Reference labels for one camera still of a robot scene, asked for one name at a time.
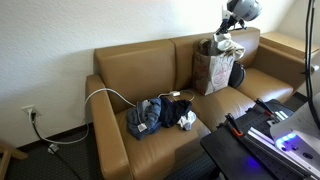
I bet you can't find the wooden chair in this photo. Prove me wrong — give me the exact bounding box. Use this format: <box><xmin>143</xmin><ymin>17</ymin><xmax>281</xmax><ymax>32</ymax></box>
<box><xmin>0</xmin><ymin>143</ymin><xmax>29</xmax><ymax>180</ymax></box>

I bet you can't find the thick white power cable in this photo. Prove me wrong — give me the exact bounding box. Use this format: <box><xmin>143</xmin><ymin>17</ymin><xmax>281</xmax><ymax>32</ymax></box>
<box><xmin>31</xmin><ymin>87</ymin><xmax>137</xmax><ymax>146</ymax></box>

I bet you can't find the brown paper grocery bag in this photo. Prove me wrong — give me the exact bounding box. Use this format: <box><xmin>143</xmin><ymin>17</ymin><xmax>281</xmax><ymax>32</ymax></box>
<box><xmin>192</xmin><ymin>38</ymin><xmax>238</xmax><ymax>96</ymax></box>

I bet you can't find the thin white charger cable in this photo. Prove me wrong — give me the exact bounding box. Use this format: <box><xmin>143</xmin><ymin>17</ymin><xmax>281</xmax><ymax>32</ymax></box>
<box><xmin>157</xmin><ymin>89</ymin><xmax>196</xmax><ymax>103</ymax></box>

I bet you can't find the white plug adapter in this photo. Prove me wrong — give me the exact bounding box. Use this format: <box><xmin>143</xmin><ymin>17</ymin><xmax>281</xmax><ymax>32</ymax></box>
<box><xmin>47</xmin><ymin>143</ymin><xmax>60</xmax><ymax>155</ymax></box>

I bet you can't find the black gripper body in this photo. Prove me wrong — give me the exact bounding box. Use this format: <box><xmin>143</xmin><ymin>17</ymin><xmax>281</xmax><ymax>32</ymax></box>
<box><xmin>222</xmin><ymin>15</ymin><xmax>240</xmax><ymax>29</ymax></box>

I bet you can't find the blue denim garment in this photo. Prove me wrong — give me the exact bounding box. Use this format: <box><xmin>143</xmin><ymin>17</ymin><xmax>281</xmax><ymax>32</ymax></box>
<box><xmin>126</xmin><ymin>98</ymin><xmax>163</xmax><ymax>141</ymax></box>

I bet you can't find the black power cord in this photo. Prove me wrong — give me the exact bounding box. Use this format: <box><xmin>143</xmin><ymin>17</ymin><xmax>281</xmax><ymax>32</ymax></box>
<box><xmin>30</xmin><ymin>111</ymin><xmax>83</xmax><ymax>180</ymax></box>

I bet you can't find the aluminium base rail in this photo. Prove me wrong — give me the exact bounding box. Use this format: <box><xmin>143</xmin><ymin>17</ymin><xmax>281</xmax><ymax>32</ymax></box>
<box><xmin>244</xmin><ymin>126</ymin><xmax>320</xmax><ymax>178</ymax></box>

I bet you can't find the light wooden side table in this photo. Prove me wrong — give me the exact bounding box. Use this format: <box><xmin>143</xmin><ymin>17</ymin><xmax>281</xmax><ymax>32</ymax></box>
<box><xmin>259</xmin><ymin>31</ymin><xmax>320</xmax><ymax>62</ymax></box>

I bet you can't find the black oval zip case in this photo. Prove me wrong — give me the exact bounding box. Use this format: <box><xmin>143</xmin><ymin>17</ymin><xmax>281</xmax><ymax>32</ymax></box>
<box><xmin>228</xmin><ymin>61</ymin><xmax>247</xmax><ymax>89</ymax></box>

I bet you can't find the white fabric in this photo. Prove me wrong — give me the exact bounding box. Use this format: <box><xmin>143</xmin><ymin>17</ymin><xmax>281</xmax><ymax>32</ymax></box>
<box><xmin>209</xmin><ymin>32</ymin><xmax>246</xmax><ymax>61</ymax></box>

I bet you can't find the small white grey cloth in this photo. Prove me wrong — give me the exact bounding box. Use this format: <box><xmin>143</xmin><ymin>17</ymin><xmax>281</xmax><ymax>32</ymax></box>
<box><xmin>176</xmin><ymin>110</ymin><xmax>198</xmax><ymax>132</ymax></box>

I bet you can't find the red black clamp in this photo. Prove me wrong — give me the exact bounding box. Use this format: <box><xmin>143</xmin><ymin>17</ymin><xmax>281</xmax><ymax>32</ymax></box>
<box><xmin>224</xmin><ymin>113</ymin><xmax>244</xmax><ymax>138</ymax></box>
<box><xmin>254</xmin><ymin>98</ymin><xmax>275</xmax><ymax>116</ymax></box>

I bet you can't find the white wall outlet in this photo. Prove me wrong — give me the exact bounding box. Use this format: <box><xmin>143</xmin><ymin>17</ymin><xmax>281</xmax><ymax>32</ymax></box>
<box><xmin>21</xmin><ymin>105</ymin><xmax>39</xmax><ymax>118</ymax></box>

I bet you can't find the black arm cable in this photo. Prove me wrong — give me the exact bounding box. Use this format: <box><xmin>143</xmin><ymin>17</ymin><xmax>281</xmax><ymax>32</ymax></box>
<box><xmin>304</xmin><ymin>0</ymin><xmax>320</xmax><ymax>132</ymax></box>

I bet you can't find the brown leather sofa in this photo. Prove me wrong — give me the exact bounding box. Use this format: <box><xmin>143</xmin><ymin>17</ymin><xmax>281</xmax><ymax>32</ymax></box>
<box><xmin>84</xmin><ymin>27</ymin><xmax>320</xmax><ymax>180</ymax></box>

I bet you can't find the black mounting table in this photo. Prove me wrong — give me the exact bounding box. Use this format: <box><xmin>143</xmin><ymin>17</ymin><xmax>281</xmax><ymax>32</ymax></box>
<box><xmin>199</xmin><ymin>98</ymin><xmax>320</xmax><ymax>180</ymax></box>

